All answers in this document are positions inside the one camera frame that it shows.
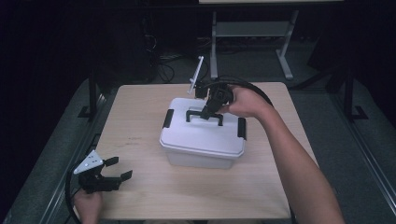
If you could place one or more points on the grey metal table frame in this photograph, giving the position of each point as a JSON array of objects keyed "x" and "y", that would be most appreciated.
[{"x": 249, "y": 28}]

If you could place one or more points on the white plastic storage box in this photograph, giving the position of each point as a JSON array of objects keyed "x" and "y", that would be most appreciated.
[{"x": 199, "y": 160}]

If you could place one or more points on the black metal stand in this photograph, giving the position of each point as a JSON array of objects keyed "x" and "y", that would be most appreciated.
[
  {"x": 92, "y": 93},
  {"x": 349, "y": 93}
]

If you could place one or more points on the person's left hand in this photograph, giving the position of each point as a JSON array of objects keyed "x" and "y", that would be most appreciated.
[{"x": 88, "y": 205}]

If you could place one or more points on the grey metal floor rail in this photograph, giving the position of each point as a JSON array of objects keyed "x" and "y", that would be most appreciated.
[
  {"x": 62, "y": 155},
  {"x": 364, "y": 149}
]

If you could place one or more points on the person's right hand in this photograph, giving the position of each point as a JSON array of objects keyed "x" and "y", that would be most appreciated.
[{"x": 249, "y": 102}]

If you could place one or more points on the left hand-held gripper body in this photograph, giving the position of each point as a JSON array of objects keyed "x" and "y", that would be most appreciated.
[{"x": 95, "y": 183}]

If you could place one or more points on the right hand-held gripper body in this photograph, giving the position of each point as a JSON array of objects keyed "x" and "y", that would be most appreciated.
[{"x": 216, "y": 93}]

